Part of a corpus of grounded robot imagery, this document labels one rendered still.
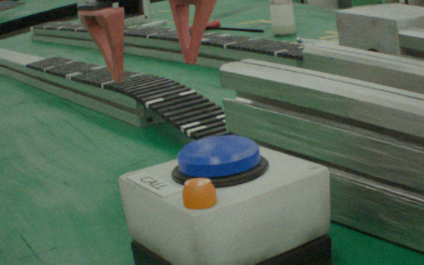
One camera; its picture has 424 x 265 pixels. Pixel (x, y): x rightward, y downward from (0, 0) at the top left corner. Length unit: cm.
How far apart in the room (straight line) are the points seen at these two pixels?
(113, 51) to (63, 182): 14
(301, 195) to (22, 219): 23
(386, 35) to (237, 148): 30
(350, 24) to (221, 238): 38
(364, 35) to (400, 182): 30
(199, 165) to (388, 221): 12
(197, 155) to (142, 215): 4
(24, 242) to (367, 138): 23
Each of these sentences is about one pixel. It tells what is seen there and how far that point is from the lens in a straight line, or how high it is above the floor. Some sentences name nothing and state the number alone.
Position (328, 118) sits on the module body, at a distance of 45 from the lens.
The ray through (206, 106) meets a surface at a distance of 67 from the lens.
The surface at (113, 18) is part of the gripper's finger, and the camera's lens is 65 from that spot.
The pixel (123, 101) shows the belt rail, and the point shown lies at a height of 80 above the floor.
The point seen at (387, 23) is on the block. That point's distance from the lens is 64.
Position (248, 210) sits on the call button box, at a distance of 34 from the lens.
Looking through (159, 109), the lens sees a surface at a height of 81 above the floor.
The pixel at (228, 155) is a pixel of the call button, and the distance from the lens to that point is 36.
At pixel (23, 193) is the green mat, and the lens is 58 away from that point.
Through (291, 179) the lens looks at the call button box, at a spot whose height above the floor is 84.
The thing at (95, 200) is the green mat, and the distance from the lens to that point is 54.
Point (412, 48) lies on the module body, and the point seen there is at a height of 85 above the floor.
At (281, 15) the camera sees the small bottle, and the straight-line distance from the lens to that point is 115.
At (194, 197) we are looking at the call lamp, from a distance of 33.
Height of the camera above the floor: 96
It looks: 15 degrees down
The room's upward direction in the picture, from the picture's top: 7 degrees counter-clockwise
